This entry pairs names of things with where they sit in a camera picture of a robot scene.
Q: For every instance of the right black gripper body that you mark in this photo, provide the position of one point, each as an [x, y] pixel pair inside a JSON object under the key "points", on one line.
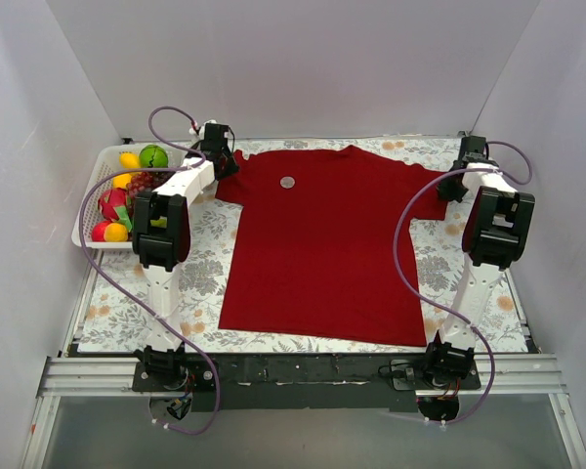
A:
{"points": [[452, 188]]}

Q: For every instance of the red t-shirt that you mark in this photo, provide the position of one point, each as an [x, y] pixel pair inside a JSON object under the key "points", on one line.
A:
{"points": [[331, 257]]}

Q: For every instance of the orange toy fruit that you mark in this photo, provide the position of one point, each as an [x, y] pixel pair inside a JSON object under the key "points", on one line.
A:
{"points": [[121, 181]]}

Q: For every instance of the red yellow toy peach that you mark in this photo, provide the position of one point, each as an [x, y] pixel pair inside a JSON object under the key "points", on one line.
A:
{"points": [[107, 231]]}

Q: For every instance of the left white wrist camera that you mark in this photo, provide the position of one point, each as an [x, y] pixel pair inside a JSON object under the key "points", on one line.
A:
{"points": [[197, 131]]}

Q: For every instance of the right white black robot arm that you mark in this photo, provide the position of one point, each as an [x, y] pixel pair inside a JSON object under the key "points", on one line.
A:
{"points": [[494, 238]]}

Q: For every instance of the round patterned brooch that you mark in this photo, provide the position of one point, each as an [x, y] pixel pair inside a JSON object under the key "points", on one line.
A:
{"points": [[287, 182]]}

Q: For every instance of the aluminium frame rail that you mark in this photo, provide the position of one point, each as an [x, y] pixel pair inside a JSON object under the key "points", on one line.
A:
{"points": [[515, 374]]}

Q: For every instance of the green toy pear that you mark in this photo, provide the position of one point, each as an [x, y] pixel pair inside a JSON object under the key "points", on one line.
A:
{"points": [[159, 223]]}

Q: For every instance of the white plastic fruit basket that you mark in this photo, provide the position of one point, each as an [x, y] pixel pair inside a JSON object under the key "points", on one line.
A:
{"points": [[107, 163]]}

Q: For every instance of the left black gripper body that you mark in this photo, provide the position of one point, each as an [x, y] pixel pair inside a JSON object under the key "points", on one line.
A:
{"points": [[227, 163]]}

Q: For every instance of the pink toy dragon fruit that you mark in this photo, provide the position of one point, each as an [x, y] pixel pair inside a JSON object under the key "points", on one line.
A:
{"points": [[113, 204]]}

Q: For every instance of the purple toy grapes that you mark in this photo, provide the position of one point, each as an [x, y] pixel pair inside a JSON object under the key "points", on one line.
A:
{"points": [[147, 181]]}

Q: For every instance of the yellow toy mango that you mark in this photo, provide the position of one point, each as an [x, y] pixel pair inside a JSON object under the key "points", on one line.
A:
{"points": [[131, 162]]}

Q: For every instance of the green toy apple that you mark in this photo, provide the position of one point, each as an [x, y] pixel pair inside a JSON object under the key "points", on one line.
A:
{"points": [[153, 156]]}

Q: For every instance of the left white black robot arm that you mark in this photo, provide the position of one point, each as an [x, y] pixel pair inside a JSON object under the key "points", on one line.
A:
{"points": [[161, 239]]}

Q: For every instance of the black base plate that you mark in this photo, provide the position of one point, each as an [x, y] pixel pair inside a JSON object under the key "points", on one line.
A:
{"points": [[296, 381]]}

